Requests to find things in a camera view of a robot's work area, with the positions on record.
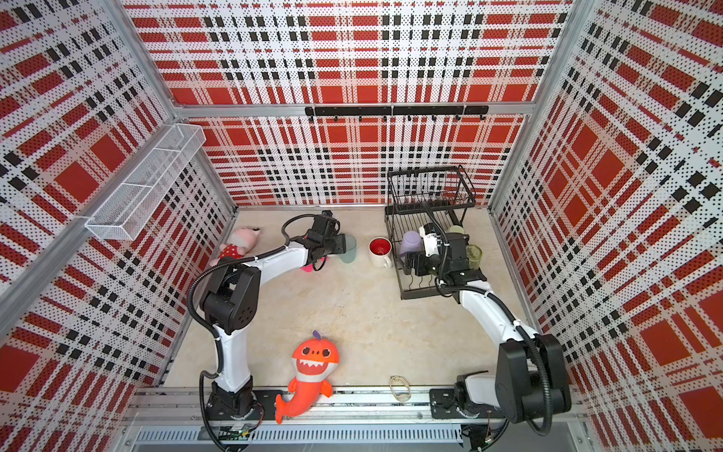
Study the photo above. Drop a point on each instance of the black wall hook rail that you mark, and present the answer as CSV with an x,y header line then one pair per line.
x,y
398,110

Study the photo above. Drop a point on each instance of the rubber band loop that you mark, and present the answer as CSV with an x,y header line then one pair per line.
x,y
400,389

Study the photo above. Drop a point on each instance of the white mug red inside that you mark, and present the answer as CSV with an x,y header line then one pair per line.
x,y
380,253

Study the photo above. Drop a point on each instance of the orange shark plush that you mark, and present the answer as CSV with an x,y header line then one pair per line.
x,y
314,360

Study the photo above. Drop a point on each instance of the white wire wall basket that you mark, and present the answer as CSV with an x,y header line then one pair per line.
x,y
129,207

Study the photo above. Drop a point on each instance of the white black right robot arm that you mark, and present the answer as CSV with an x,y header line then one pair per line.
x,y
529,384

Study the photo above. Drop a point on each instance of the black wire dish rack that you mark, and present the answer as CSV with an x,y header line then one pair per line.
x,y
441,195

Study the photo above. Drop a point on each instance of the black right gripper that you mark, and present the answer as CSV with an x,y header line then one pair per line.
x,y
420,267

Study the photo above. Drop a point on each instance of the tall green plastic cup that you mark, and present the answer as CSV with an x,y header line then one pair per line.
x,y
474,255

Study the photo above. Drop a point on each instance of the light green ceramic mug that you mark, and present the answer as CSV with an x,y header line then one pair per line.
x,y
455,229

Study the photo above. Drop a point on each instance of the pink pig plush red dress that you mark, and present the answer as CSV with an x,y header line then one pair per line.
x,y
241,241

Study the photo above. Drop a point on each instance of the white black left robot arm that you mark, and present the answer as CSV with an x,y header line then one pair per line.
x,y
231,299

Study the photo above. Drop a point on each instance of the teal translucent plastic cup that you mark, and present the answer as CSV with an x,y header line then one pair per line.
x,y
349,256

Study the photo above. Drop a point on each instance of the pink plush yellow glasses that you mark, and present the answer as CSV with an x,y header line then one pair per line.
x,y
316,266

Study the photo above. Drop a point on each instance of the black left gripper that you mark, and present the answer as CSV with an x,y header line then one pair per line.
x,y
340,240

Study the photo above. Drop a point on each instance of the purple plastic cup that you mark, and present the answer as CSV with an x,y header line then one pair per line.
x,y
411,245

